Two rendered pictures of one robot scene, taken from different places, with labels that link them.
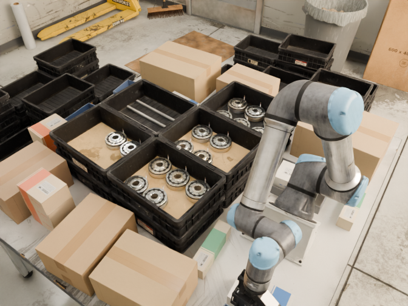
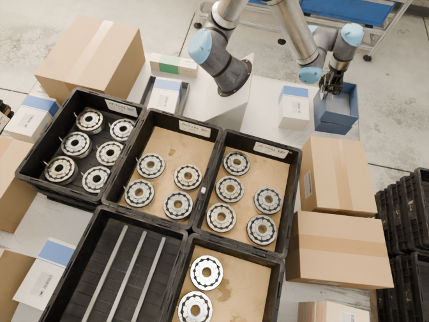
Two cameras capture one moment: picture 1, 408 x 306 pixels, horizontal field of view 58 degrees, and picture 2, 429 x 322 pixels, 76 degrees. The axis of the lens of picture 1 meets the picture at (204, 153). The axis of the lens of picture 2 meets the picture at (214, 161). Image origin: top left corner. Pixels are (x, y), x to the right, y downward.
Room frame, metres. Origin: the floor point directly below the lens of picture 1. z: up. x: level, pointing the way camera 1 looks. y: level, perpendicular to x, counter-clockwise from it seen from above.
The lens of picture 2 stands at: (1.33, 0.40, 1.77)
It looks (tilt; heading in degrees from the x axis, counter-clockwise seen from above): 62 degrees down; 239
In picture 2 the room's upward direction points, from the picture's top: 9 degrees clockwise
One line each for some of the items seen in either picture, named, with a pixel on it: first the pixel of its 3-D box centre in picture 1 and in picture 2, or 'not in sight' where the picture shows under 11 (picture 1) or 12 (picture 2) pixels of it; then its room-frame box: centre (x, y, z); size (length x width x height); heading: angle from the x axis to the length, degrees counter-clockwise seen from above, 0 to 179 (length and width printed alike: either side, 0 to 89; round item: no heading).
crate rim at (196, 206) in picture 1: (166, 176); (251, 188); (1.03, 0.15, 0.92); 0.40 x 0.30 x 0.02; 51
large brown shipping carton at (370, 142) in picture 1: (342, 139); (97, 66); (1.40, -0.69, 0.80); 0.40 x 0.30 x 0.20; 54
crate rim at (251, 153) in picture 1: (211, 139); (167, 163); (1.26, -0.04, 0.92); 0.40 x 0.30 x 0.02; 51
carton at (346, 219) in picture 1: (352, 205); (174, 65); (1.04, -0.66, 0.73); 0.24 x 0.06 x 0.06; 147
